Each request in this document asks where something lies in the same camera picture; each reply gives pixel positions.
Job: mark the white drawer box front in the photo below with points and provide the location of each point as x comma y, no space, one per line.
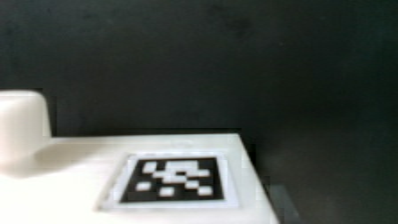
153,179

